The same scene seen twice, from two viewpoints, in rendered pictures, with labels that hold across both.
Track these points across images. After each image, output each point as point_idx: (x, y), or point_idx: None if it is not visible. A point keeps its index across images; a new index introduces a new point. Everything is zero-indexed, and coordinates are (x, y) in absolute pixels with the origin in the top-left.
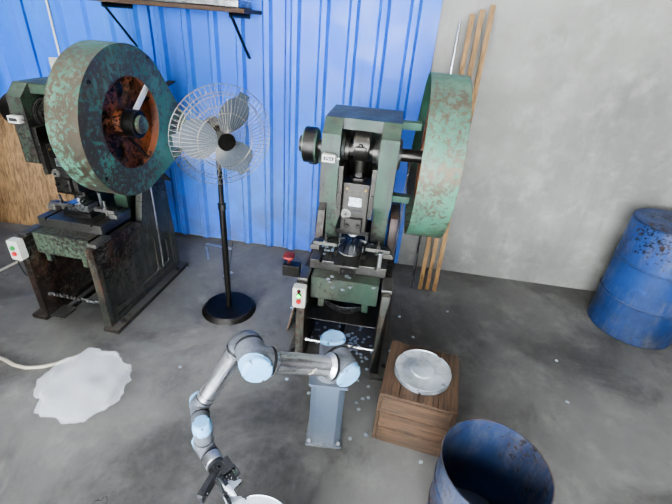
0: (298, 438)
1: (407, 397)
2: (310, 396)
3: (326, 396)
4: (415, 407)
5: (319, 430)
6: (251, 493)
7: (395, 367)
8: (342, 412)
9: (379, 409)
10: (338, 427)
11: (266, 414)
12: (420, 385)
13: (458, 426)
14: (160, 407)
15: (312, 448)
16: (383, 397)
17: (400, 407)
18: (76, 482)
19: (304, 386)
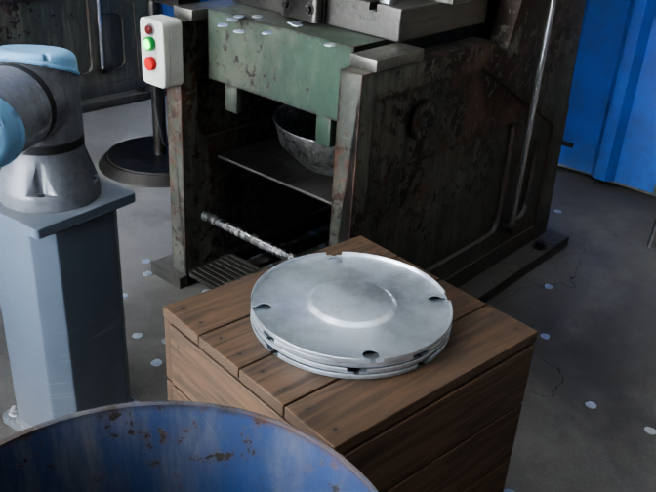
0: (6, 401)
1: (225, 345)
2: (133, 343)
3: (9, 255)
4: (234, 387)
5: (21, 381)
6: None
7: (271, 269)
8: (67, 340)
9: (171, 377)
10: (63, 391)
11: (4, 334)
12: (289, 327)
13: (202, 424)
14: None
15: (9, 433)
16: (171, 328)
17: (206, 379)
18: None
19: (143, 321)
